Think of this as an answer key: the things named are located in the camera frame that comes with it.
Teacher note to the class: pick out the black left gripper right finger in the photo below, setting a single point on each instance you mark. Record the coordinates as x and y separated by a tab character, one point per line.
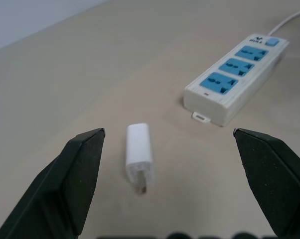
272	179

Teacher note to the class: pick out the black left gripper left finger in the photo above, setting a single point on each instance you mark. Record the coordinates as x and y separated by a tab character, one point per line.
65	184

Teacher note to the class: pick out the white blue power strip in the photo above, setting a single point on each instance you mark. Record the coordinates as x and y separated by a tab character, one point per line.
237	79

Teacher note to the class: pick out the white plug adapter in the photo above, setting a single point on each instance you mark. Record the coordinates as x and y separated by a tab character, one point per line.
139	155

